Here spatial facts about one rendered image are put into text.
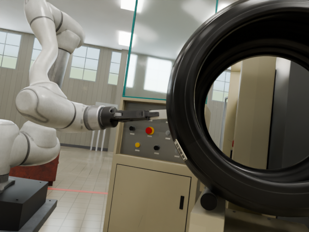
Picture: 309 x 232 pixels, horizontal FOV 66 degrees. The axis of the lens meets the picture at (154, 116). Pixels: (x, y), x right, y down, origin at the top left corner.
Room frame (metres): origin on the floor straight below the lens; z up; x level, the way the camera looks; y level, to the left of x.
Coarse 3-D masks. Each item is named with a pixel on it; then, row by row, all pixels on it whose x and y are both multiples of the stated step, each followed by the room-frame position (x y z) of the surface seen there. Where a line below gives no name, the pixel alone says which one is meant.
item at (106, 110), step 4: (104, 108) 0.81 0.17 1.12; (108, 108) 0.81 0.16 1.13; (112, 108) 0.81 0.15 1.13; (104, 112) 0.80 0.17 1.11; (108, 112) 0.80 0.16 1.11; (112, 112) 0.79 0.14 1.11; (100, 116) 0.81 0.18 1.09; (104, 116) 0.80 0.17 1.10; (108, 116) 0.79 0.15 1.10; (112, 116) 0.79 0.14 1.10; (104, 120) 0.80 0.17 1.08; (108, 120) 0.80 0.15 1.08; (112, 120) 0.81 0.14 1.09; (116, 120) 0.84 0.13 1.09; (104, 124) 0.81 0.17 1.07; (108, 124) 0.81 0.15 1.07; (112, 124) 0.81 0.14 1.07; (116, 124) 0.84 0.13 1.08
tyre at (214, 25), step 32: (256, 0) 0.58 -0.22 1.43; (288, 0) 0.56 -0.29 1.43; (224, 32) 0.60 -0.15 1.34; (256, 32) 0.81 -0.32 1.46; (288, 32) 0.78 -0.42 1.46; (192, 64) 0.62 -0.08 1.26; (224, 64) 0.88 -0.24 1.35; (192, 96) 0.62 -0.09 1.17; (192, 128) 0.62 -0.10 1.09; (192, 160) 0.63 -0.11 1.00; (224, 160) 0.60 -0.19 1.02; (224, 192) 0.61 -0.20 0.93; (256, 192) 0.57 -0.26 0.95; (288, 192) 0.55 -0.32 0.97
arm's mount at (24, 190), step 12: (24, 180) 1.17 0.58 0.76; (36, 180) 1.21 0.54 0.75; (12, 192) 0.98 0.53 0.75; (24, 192) 1.01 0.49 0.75; (36, 192) 1.04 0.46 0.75; (0, 204) 0.88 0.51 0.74; (12, 204) 0.88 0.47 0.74; (24, 204) 0.91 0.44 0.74; (36, 204) 1.07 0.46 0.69; (0, 216) 0.88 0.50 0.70; (12, 216) 0.88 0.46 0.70; (24, 216) 0.93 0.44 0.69; (0, 228) 0.88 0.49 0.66; (12, 228) 0.88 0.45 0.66
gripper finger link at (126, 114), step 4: (116, 112) 0.76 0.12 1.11; (120, 112) 0.76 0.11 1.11; (124, 112) 0.76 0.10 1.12; (128, 112) 0.76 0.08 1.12; (132, 112) 0.76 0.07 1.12; (136, 112) 0.76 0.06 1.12; (140, 112) 0.76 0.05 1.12; (116, 116) 0.76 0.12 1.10; (120, 116) 0.76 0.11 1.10; (124, 116) 0.76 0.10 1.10; (128, 116) 0.76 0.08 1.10; (132, 116) 0.76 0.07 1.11; (136, 116) 0.76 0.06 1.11; (140, 116) 0.76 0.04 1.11; (144, 116) 0.76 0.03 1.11
